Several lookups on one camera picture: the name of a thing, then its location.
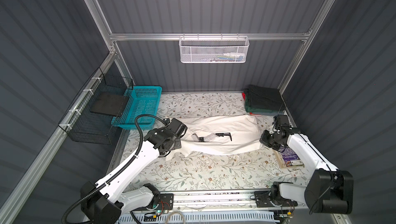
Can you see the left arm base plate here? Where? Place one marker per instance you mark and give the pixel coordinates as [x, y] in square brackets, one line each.
[161, 202]

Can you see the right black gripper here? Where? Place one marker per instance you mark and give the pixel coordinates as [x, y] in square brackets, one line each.
[264, 140]

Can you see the white mesh wall basket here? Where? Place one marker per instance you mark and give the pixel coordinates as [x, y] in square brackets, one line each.
[192, 51]

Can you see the white t shirt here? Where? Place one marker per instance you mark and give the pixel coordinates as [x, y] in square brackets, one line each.
[219, 135]

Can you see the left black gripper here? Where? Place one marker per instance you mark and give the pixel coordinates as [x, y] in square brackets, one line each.
[178, 144]

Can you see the teal plastic laundry basket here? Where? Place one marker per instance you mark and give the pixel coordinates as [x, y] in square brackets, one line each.
[142, 100]

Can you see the white vented cable duct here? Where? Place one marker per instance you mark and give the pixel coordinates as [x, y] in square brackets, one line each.
[211, 217]

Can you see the purple printed book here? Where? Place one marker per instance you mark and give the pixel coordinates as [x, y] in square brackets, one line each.
[287, 158]

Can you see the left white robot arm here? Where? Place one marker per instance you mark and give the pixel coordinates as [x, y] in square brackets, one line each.
[104, 202]

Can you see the black pad in wire basket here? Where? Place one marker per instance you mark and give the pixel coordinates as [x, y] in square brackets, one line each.
[109, 104]

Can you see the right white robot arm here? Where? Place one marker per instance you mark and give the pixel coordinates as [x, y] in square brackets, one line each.
[329, 190]

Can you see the black wire wall basket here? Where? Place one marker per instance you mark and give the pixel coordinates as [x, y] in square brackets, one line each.
[83, 126]

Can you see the folded dark t shirt stack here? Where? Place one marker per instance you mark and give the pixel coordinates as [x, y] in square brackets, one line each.
[263, 101]

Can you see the items in mesh basket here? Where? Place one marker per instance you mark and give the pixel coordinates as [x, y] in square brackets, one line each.
[225, 57]

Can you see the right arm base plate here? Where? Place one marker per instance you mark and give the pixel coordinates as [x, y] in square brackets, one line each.
[265, 199]

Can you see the aluminium frame rail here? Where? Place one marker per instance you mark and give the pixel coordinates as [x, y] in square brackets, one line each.
[221, 36]

